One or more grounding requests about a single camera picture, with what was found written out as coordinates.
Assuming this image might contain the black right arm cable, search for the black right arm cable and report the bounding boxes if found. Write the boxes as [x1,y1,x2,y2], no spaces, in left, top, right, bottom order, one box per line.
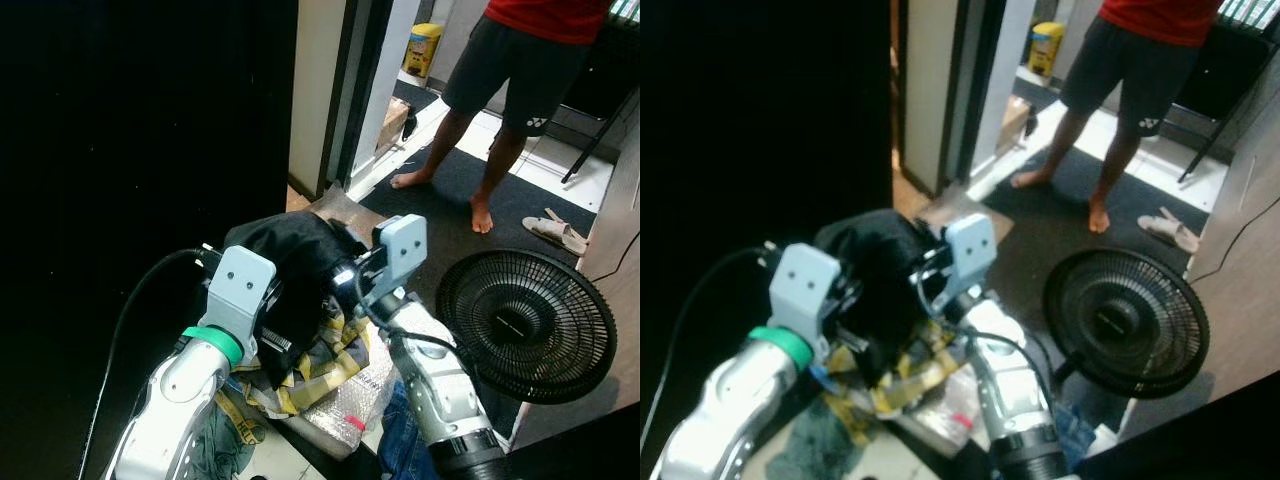
[915,265,1053,386]
[345,268,473,389]

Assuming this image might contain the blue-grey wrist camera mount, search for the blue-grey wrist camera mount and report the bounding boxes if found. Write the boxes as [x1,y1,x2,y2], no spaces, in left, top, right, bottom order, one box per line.
[364,213,430,307]
[939,212,999,303]
[764,242,847,363]
[199,245,279,367]

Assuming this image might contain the teal cloth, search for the teal cloth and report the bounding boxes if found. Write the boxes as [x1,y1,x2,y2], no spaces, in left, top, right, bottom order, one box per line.
[768,418,873,480]
[188,398,258,480]

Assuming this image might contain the yellow grey plaid cloth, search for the yellow grey plaid cloth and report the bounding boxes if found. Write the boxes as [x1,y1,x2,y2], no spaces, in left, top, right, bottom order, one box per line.
[824,318,967,418]
[213,308,372,418]

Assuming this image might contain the clear plastic bag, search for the clear plastic bag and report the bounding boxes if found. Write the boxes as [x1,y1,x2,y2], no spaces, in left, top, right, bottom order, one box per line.
[908,362,988,443]
[288,345,398,462]

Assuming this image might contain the brown cardboard box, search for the brown cardboard box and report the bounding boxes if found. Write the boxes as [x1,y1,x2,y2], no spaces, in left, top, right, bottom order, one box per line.
[374,96,417,158]
[997,96,1037,153]

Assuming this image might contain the brown wooden cabinet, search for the brown wooden cabinet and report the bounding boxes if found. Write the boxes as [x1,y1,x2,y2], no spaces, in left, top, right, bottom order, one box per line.
[578,120,641,426]
[1185,120,1280,406]

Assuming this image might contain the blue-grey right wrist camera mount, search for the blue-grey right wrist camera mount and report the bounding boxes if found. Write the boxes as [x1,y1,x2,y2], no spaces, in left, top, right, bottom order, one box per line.
[939,212,999,303]
[364,213,430,307]

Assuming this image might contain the blue jeans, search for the blue jeans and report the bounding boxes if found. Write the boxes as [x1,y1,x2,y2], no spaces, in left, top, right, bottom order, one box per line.
[1054,400,1103,473]
[377,385,443,480]

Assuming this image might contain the black stand leg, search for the black stand leg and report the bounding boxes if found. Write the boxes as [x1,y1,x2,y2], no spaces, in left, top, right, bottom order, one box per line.
[560,88,641,187]
[1177,68,1269,186]

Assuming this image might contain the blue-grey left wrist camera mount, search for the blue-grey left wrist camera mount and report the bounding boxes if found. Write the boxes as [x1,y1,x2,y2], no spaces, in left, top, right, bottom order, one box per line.
[199,245,279,367]
[764,242,847,363]

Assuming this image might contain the white door frame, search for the white door frame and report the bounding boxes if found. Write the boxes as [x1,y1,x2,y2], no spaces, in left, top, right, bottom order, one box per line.
[900,0,1038,199]
[287,0,423,203]

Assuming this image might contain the person in red shirt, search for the person in red shirt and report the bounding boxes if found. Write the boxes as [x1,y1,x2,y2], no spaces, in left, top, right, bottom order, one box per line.
[1010,0,1227,235]
[390,0,614,236]

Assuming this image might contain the yellow plastic container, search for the yellow plastic container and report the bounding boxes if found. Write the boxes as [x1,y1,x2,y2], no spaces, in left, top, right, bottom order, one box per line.
[403,22,445,82]
[1029,21,1068,80]

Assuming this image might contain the beige sandal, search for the beige sandal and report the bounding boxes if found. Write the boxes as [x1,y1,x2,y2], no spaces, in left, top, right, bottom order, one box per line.
[545,207,592,257]
[1160,206,1202,255]
[521,215,578,248]
[1138,214,1191,246]

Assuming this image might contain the dark grey floor mat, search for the dark grey floor mat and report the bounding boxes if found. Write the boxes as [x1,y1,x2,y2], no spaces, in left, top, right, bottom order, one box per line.
[978,143,1213,301]
[358,143,604,311]

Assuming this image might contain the black electric fan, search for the black electric fan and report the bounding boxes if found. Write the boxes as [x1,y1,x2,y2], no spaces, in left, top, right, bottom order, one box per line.
[1042,247,1212,400]
[436,249,619,407]

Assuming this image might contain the black garment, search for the black garment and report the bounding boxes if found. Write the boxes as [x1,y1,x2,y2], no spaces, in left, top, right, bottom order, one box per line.
[814,207,962,387]
[221,211,367,387]

